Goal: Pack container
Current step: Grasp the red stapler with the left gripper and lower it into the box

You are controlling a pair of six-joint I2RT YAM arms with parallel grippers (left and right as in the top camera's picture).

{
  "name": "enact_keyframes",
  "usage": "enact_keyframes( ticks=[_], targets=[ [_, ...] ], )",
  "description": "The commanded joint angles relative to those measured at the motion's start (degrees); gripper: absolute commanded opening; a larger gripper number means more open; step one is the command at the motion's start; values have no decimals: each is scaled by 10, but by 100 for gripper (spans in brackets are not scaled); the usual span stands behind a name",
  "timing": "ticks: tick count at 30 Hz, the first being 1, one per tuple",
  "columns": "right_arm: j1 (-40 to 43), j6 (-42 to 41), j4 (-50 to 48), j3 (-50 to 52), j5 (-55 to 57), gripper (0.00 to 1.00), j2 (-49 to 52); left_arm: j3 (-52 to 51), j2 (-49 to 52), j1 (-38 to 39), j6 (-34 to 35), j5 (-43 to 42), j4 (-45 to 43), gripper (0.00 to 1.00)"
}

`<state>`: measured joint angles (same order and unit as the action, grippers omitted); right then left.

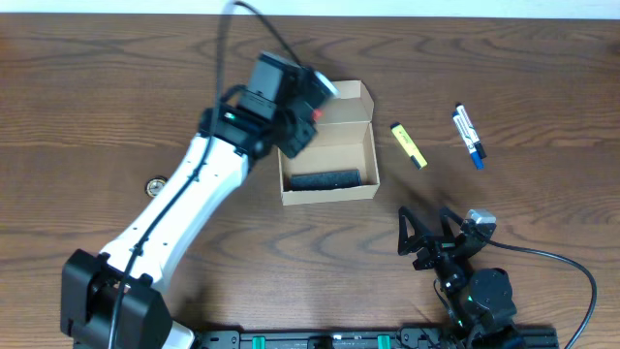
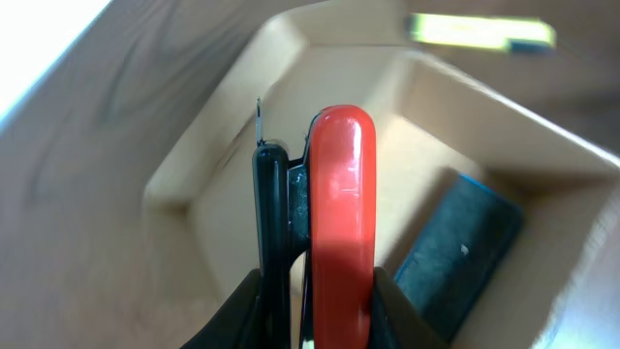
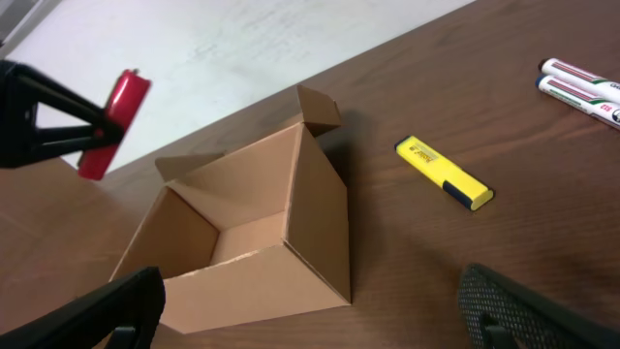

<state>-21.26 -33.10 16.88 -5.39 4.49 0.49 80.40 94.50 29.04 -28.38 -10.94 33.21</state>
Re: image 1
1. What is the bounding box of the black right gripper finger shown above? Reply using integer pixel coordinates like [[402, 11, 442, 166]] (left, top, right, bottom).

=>
[[439, 206, 465, 242], [397, 206, 429, 256]]

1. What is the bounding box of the yellow highlighter pen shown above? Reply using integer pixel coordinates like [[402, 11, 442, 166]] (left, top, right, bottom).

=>
[[390, 122, 427, 170]]

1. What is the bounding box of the white marker blue cap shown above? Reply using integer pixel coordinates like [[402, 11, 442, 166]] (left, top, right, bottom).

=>
[[452, 111, 484, 170]]

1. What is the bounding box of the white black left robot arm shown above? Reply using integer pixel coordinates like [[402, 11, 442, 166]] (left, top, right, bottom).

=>
[[60, 52, 339, 349]]

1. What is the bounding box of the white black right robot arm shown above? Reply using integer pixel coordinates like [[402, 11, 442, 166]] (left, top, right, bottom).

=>
[[397, 206, 525, 348]]

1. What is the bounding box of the brown cardboard box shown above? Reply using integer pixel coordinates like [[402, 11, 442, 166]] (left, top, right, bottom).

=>
[[277, 80, 380, 206]]

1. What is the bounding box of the white marker black cap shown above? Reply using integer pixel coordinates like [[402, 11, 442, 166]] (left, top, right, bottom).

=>
[[455, 102, 487, 159]]

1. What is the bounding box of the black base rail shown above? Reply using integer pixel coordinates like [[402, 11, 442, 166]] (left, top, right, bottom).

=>
[[188, 326, 560, 349]]

